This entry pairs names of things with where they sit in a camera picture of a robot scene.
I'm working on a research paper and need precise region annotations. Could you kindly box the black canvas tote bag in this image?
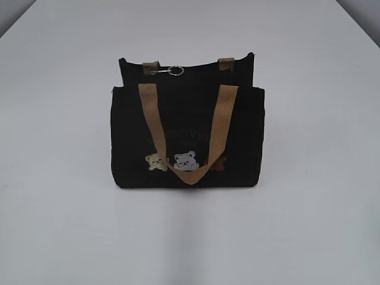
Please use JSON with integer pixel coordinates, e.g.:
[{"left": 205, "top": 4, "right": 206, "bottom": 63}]
[{"left": 110, "top": 53, "right": 265, "bottom": 189}]

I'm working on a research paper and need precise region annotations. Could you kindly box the silver zipper pull ring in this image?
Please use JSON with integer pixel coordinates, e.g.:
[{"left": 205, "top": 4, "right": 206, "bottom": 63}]
[{"left": 149, "top": 66, "right": 183, "bottom": 77}]

